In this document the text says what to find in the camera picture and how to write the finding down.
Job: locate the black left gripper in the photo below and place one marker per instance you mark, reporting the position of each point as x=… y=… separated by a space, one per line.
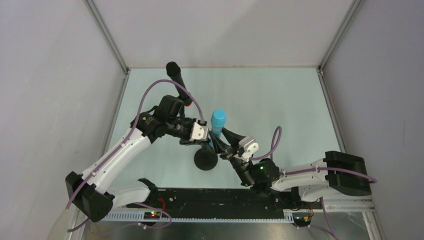
x=205 y=141

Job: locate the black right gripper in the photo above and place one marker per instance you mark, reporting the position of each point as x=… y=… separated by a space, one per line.
x=235 y=151

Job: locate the blue microphone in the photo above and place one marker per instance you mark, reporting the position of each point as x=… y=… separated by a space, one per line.
x=217 y=121

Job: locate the black microphone stand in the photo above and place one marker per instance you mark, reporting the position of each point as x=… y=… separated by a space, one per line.
x=205 y=158

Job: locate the black microphone orange tip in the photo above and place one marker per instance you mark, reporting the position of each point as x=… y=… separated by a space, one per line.
x=174 y=73

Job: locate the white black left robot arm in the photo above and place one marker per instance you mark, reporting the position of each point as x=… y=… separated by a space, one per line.
x=144 y=130

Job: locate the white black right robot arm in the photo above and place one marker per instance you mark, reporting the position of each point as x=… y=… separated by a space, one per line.
x=336 y=173

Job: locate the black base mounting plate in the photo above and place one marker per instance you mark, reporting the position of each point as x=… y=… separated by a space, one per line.
x=226 y=202

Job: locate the left controller board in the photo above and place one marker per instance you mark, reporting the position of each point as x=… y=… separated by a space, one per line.
x=152 y=215

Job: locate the controller board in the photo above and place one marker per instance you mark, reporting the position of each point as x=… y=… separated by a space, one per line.
x=152 y=215
x=302 y=221

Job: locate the right controller board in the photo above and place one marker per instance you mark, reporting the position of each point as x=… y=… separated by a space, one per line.
x=302 y=221

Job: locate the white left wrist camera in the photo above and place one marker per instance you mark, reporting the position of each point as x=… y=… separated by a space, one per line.
x=199 y=131

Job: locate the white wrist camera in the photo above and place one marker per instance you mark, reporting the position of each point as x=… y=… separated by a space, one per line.
x=199 y=131
x=247 y=147

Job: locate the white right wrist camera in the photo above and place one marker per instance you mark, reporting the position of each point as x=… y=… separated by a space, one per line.
x=247 y=147

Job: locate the white slotted cable duct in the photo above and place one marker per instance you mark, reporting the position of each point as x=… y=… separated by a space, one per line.
x=137 y=216

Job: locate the aluminium frame rail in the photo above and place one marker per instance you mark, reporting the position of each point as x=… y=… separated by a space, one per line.
x=348 y=205

